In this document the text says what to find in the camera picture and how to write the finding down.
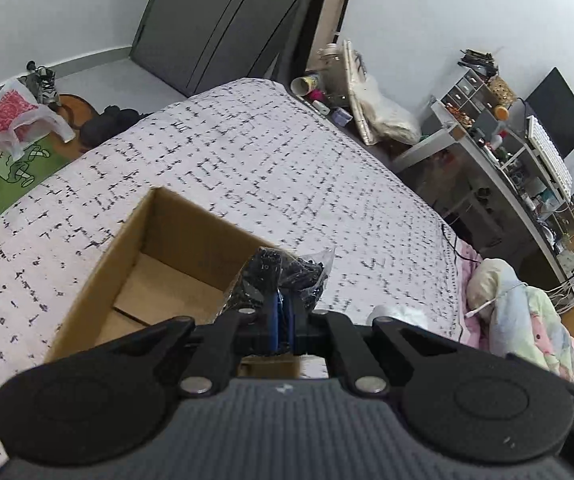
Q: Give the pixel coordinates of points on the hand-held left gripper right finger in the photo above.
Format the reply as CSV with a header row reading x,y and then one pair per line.
x,y
287,322

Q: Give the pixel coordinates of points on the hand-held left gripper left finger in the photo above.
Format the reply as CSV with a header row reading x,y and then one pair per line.
x,y
273,322

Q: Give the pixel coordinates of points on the clear bag of black items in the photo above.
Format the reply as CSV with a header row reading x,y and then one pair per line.
x,y
294,270

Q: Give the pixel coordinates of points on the cardboard box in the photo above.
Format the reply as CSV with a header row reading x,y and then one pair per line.
x,y
177,230

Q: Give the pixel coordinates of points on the bed with black-flecked white sheet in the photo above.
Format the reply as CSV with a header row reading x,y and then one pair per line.
x,y
267,160

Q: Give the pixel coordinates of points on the small purple box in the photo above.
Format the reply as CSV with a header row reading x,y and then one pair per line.
x,y
342,116

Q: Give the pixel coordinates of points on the white desk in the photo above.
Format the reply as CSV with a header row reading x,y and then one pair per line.
x,y
419,152

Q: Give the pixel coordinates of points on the small white item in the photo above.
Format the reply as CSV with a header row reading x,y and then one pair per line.
x,y
323,107

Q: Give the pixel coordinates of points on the small pink item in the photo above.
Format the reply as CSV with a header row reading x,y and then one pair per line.
x,y
318,96

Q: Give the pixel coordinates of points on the beige canvas tote bag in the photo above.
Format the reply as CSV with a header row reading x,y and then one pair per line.
x,y
382,110

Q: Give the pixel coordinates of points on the pastel patterned quilt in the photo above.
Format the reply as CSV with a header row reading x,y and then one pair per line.
x,y
522,315

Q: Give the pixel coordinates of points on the paper tube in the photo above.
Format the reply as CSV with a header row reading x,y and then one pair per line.
x,y
306,84

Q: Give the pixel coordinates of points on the black slipper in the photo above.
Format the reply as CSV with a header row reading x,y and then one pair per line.
x,y
127,117
94,132

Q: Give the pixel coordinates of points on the clear plastic container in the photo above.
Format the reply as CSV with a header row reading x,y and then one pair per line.
x,y
332,60

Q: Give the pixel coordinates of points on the white power strip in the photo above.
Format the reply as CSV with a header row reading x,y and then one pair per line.
x,y
569,291

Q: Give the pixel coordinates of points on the round brown mat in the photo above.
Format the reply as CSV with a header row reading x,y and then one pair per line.
x,y
77,107

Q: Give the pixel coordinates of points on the grey drawer organizer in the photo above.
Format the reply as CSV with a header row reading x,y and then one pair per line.
x,y
467,90

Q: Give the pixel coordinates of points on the orange ball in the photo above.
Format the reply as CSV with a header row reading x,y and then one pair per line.
x,y
502,113

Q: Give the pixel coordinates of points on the dark grey wardrobe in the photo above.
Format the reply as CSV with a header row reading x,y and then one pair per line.
x,y
207,20

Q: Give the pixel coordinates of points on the white keyboard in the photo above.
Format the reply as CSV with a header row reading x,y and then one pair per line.
x,y
549,155

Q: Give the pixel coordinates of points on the wooden door panel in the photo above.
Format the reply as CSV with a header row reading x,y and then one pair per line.
x,y
334,5

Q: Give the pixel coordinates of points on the pile of black tools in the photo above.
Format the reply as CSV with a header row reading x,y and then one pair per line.
x,y
479,60

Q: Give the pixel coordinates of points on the grey patterned sneakers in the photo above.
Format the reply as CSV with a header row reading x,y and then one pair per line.
x,y
42,82

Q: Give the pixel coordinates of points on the white plastic bag red print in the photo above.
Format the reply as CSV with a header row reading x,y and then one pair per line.
x,y
7,110

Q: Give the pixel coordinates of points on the black monitor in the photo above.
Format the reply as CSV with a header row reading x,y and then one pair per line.
x,y
559,105

